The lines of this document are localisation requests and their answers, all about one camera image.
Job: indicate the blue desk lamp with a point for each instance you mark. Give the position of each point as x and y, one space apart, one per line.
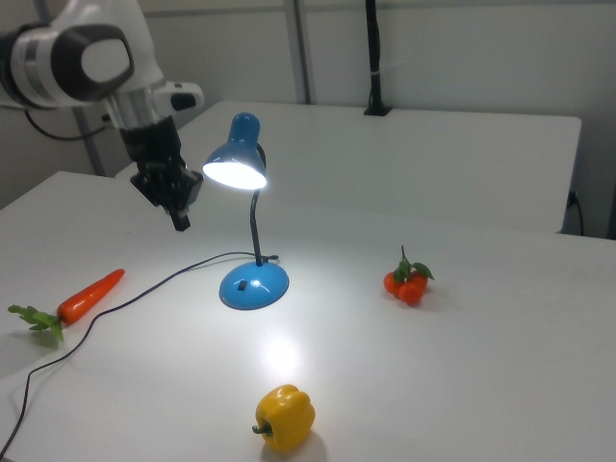
252 289

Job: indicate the white neighbouring table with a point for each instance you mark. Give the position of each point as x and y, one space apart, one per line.
409 159

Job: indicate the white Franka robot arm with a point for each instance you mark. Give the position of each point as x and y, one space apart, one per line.
72 58

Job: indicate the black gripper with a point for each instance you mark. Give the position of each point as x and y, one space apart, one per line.
159 163

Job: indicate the toy orange cluster with leaves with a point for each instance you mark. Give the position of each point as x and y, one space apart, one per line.
409 291

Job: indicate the black clamped camera pole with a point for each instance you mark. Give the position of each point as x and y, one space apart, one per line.
375 48

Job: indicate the grey metal stand pole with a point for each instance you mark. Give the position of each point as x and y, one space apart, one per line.
94 149

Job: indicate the orange toy carrot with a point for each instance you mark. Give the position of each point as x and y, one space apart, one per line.
91 293

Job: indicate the yellow toy bell pepper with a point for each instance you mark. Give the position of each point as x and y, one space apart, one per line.
286 414

